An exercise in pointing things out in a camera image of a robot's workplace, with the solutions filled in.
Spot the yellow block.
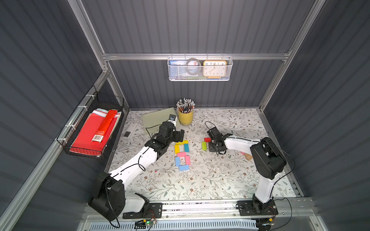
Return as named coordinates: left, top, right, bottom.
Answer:
left=176, top=140, right=188, bottom=145
left=174, top=144, right=180, bottom=154

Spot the lime green block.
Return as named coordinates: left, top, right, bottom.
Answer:
left=201, top=141, right=207, bottom=151

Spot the teal block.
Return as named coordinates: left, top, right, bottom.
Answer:
left=184, top=144, right=190, bottom=153

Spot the pink block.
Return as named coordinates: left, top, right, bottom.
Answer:
left=185, top=156, right=191, bottom=165
left=177, top=152, right=187, bottom=157

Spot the light blue block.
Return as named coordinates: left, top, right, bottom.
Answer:
left=179, top=165, right=189, bottom=171
left=175, top=157, right=181, bottom=167

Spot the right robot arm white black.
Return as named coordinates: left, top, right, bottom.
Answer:
left=207, top=127, right=287, bottom=205

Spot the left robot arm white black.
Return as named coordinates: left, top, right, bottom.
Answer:
left=88, top=115, right=185, bottom=221

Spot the yellow pencil cup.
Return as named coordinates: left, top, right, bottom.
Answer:
left=178, top=111, right=194, bottom=126

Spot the pale green book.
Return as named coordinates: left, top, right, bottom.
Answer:
left=142, top=107, right=177, bottom=136

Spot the bundle of pencils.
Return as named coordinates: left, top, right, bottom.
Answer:
left=176, top=98, right=196, bottom=114

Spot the white remote control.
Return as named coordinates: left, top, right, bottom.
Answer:
left=123, top=122, right=137, bottom=139

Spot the red long box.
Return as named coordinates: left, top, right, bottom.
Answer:
left=92, top=110, right=118, bottom=142

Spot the grey tape roll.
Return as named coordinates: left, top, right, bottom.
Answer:
left=186, top=58, right=201, bottom=76

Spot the yellow alarm clock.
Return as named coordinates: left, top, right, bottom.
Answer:
left=203, top=60, right=227, bottom=79

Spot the red folder stack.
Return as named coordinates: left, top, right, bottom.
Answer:
left=69, top=108, right=121, bottom=157

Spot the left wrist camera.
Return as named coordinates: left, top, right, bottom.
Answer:
left=167, top=114, right=177, bottom=127

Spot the aluminium rail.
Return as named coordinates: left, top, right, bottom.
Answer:
left=83, top=199, right=316, bottom=221

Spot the white wire wall basket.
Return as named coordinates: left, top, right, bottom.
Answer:
left=167, top=55, right=233, bottom=81

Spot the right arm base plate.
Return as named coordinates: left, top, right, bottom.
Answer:
left=236, top=200, right=278, bottom=217

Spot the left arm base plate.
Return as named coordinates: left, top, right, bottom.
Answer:
left=122, top=203, right=163, bottom=219

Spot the black wire side basket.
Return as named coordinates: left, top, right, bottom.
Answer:
left=56, top=87, right=124, bottom=159

